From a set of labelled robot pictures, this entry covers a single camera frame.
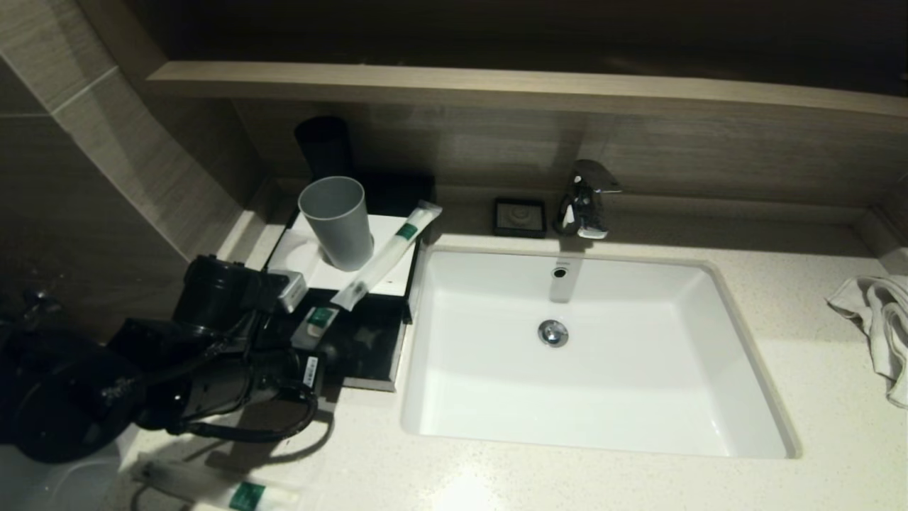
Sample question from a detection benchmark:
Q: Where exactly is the long packet with green label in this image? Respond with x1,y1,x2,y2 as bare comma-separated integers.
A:
332,202,444,312
133,458,303,511

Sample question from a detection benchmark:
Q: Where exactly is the black amenity box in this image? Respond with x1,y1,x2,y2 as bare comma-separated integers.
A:
264,174,438,324

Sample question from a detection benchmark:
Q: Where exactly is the white rectangular mat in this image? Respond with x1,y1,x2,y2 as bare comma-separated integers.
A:
268,211,421,296

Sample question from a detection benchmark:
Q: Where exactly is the grey plastic cup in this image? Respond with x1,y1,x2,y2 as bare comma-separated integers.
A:
297,176,375,273

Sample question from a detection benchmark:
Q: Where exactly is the black plastic cup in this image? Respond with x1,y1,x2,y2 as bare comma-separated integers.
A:
294,116,355,182

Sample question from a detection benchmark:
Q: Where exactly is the grey toilet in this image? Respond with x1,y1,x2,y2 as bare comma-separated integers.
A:
0,440,135,511

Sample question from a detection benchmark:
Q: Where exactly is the chrome sink drain stopper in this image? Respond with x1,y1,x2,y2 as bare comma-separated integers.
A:
538,319,570,348

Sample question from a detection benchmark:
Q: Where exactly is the black square soap dish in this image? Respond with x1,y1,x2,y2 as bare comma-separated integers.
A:
494,198,548,239

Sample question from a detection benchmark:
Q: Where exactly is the white rectangular sink basin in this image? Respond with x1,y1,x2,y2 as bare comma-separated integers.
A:
402,246,802,459

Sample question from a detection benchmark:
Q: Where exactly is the chrome faucet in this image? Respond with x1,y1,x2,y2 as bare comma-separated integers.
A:
555,160,624,241

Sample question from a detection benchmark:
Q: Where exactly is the white crumpled towel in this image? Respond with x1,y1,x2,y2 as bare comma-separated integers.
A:
826,275,908,410

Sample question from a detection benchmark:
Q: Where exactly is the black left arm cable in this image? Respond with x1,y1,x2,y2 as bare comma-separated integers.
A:
170,382,321,445

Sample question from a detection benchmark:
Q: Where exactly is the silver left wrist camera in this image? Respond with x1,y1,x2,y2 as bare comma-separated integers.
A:
273,269,310,314

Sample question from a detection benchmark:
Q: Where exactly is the chrome wall valve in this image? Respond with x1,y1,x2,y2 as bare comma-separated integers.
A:
18,286,65,319

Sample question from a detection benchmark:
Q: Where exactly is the light wooden wall shelf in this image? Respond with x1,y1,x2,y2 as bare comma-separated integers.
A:
148,61,908,123

